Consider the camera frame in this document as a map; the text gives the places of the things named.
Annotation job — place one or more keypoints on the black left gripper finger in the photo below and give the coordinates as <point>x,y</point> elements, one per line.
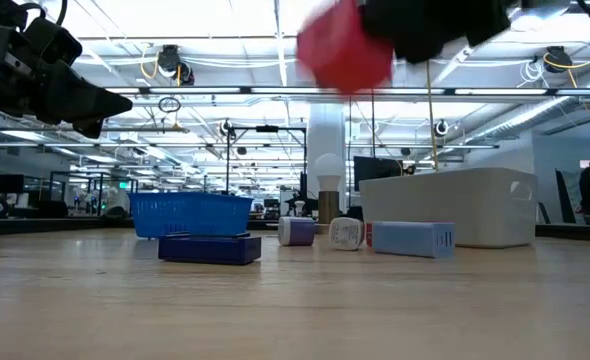
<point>90,129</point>
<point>80,97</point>

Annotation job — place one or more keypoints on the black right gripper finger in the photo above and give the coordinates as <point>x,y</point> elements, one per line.
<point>405,30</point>

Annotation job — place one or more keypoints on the red cube USB charger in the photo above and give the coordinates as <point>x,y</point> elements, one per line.
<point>340,55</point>

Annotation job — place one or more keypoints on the dark blue box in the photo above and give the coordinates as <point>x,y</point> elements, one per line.
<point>210,250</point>

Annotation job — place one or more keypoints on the light blue rectangular charger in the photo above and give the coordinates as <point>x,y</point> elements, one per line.
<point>410,240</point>

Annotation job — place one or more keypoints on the blue plastic basket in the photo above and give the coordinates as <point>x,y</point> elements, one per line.
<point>190,215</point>

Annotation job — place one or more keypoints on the white bulb on wooden base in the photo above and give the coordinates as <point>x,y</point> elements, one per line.
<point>328,172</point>

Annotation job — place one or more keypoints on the white plastic storage bin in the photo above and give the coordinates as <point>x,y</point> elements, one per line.
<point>450,210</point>

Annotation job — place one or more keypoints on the dark slanted panel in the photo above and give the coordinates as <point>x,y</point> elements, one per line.
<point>564,200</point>

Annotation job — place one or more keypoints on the small white lamp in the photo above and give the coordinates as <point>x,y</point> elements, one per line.
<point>300,206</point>

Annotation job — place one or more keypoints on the orange-red rectangular charger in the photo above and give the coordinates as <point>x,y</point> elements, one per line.
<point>369,235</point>

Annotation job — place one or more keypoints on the purple and white round charger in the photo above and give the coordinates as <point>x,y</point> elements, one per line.
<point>300,231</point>

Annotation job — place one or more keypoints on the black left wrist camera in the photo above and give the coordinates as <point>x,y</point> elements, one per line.
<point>55,40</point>

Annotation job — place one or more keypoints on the black metal rack frame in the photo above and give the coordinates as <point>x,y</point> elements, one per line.
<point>100,192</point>

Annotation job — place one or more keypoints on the black metal frame stand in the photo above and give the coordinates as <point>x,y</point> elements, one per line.
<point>228,160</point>

